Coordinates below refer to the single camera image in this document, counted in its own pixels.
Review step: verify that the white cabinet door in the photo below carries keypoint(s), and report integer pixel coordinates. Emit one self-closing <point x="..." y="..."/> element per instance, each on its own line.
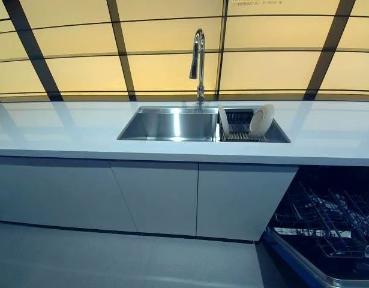
<point x="238" y="204"/>
<point x="52" y="192"/>
<point x="157" y="198"/>

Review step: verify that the stainless steel sink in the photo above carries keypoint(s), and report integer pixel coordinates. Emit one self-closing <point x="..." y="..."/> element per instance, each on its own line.
<point x="172" y="123"/>

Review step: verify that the black dish drying rack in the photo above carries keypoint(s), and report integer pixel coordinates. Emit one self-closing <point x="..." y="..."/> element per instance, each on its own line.
<point x="239" y="126"/>

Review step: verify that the chrome gooseneck kitchen faucet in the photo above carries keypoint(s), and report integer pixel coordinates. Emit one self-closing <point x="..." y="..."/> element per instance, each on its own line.
<point x="200" y="75"/>

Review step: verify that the dishwasher door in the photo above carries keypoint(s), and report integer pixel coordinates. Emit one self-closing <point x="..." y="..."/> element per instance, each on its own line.
<point x="304" y="261"/>

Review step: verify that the cream round plate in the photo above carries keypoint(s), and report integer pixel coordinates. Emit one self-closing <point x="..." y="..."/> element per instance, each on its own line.
<point x="260" y="121"/>
<point x="223" y="123"/>

